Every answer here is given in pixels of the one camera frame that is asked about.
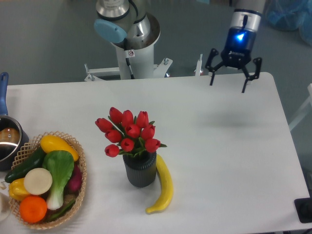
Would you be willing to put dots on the blue handled saucepan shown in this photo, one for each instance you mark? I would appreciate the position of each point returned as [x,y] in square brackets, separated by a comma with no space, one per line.
[12,135]

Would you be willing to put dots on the red tulip bouquet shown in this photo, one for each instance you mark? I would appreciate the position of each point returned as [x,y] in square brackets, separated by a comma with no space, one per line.
[128,134]

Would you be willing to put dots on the yellow squash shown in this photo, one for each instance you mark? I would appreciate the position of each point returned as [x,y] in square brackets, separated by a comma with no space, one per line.
[51,143]

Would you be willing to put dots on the yellow bell pepper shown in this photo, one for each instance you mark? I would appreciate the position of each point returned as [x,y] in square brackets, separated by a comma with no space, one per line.
[17,190]

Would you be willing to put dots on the dark grey ribbed vase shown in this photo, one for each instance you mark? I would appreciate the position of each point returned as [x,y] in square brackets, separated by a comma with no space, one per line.
[141,171]

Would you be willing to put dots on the purple red onion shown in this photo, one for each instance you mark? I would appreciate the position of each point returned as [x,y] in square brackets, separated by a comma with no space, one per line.
[75,182]

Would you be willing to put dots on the white round radish slice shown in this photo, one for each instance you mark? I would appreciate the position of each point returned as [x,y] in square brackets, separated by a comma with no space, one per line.
[38,181]

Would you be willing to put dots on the yellow banana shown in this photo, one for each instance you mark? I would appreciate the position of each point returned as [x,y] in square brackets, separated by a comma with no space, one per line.
[167,188]

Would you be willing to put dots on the green cucumber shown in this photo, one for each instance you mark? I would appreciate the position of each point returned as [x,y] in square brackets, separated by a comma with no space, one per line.
[35,160]

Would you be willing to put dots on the black device at table edge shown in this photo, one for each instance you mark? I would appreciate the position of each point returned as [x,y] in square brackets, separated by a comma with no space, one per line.
[304,209]

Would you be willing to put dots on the green bok choy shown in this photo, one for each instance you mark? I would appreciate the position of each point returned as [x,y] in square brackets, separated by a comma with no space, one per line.
[60,164]

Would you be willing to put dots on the orange fruit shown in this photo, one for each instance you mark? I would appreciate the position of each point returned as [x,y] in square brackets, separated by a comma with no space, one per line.
[33,209]

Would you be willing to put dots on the garlic clove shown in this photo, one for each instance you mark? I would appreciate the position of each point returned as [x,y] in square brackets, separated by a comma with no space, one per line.
[2,186]

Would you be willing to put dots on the white frame at right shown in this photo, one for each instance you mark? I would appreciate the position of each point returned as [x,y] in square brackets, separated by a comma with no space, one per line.
[302,111]

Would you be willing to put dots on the woven wicker basket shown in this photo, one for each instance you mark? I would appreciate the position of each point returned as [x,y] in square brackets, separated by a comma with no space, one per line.
[69,197]

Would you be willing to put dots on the blue plastic bag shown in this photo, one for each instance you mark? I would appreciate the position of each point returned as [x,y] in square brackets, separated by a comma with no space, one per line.
[291,15]

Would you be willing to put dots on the green chili pepper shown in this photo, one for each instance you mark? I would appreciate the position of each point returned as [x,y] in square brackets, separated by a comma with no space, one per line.
[61,212]

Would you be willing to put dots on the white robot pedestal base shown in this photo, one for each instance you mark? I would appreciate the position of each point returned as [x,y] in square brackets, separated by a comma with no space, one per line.
[132,64]

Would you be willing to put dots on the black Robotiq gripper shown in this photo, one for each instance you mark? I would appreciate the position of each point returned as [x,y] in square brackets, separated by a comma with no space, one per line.
[240,44]

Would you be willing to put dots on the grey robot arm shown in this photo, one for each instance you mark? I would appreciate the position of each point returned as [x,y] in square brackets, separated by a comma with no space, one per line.
[133,32]

